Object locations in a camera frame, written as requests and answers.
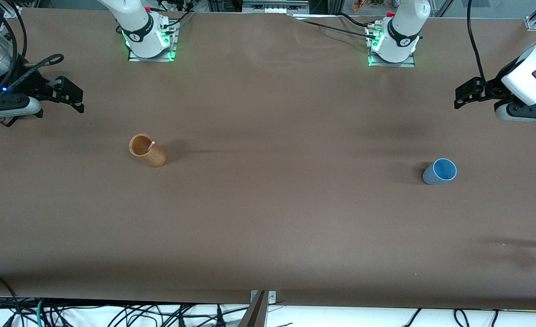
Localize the silver table edge bracket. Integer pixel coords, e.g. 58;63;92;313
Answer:
250;290;277;305

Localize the green cable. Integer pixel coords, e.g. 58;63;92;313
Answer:
35;297;47;327

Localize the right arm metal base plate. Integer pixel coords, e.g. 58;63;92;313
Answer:
128;18;178;62

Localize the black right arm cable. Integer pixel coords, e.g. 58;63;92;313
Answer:
0;0;65;98

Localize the bamboo cup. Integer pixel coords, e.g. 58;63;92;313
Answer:
129;133;166;168

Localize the black base cable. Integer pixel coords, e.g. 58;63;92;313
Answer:
158;9;198;30
338;12;380;30
291;15;374;37

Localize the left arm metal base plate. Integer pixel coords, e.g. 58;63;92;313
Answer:
367;25;417;68

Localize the dark metal strut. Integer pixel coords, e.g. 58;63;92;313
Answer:
238;291;269;327

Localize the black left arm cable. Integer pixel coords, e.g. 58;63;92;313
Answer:
466;0;486;84

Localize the blue cup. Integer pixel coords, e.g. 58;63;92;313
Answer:
422;158;457;185

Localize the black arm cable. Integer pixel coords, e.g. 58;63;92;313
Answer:
0;0;65;98
466;0;486;84

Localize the orange background item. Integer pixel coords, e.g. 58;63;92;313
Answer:
352;0;387;12

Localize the white power strip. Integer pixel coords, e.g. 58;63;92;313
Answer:
157;0;194;13

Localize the grey metal box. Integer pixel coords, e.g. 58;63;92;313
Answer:
242;0;310;15

